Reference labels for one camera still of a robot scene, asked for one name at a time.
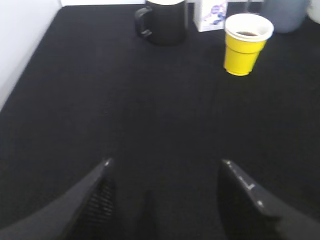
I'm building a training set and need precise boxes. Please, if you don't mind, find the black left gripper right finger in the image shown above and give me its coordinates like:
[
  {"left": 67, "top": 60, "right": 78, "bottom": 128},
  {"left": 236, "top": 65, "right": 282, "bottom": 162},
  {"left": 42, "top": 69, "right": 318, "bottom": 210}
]
[{"left": 217, "top": 159, "right": 320, "bottom": 240}]

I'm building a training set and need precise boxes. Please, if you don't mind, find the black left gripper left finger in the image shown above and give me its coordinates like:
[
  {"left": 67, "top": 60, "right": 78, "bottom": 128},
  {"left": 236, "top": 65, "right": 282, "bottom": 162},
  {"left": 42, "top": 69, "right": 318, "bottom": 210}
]
[{"left": 0, "top": 158, "right": 116, "bottom": 240}]

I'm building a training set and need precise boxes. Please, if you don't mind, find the yellow paper cup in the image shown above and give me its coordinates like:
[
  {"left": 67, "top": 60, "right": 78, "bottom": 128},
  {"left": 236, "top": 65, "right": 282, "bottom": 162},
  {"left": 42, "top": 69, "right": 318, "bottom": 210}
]
[{"left": 223, "top": 13, "right": 274, "bottom": 76}]

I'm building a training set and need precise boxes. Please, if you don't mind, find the black mug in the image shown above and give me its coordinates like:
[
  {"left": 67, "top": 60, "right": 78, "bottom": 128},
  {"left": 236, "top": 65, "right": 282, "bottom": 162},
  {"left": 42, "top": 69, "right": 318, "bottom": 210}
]
[{"left": 134, "top": 0, "right": 188, "bottom": 46}]

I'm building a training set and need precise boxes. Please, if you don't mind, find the grey mug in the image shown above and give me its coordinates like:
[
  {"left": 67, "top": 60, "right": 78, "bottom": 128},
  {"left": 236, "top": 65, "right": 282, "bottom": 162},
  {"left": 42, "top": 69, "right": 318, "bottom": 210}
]
[{"left": 260, "top": 0, "right": 310, "bottom": 34}]

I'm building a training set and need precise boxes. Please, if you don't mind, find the blueberry milk carton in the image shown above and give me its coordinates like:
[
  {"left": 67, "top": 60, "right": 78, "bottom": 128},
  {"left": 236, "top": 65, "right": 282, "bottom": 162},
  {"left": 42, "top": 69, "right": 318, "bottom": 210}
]
[{"left": 193, "top": 0, "right": 228, "bottom": 32}]

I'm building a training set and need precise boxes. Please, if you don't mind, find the white mug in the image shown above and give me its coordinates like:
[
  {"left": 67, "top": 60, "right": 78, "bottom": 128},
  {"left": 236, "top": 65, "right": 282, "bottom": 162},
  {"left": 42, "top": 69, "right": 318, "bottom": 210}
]
[{"left": 307, "top": 0, "right": 320, "bottom": 24}]

